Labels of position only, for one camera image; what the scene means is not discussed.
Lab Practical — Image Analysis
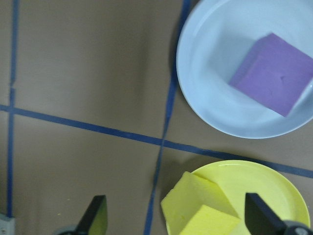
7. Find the yellow foam block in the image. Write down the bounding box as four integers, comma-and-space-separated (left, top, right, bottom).
160, 171, 248, 235

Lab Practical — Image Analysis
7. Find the yellow round plate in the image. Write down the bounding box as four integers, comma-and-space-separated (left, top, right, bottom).
161, 160, 310, 235

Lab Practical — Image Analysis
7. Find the purple foam block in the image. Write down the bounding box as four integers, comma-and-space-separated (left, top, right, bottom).
228, 33, 313, 118

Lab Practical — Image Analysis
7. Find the white round bowl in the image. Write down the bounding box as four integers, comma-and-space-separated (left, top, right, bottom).
176, 0, 313, 140

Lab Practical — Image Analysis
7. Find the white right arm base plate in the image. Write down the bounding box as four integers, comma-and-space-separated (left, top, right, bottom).
0, 212, 15, 235

